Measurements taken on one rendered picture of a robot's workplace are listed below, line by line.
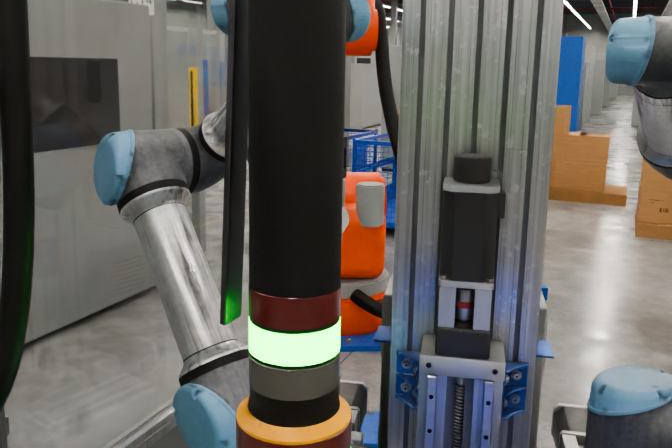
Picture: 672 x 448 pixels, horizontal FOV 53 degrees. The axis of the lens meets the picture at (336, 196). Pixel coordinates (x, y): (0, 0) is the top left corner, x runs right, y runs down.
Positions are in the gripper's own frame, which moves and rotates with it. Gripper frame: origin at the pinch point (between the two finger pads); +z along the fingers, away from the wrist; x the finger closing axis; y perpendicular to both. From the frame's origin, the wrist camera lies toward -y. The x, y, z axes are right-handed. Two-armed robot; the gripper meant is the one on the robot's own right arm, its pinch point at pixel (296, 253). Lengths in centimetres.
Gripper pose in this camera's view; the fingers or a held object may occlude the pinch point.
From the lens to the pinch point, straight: 83.0
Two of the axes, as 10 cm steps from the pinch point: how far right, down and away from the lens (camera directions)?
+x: -9.2, -0.9, 3.8
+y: 3.9, -1.7, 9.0
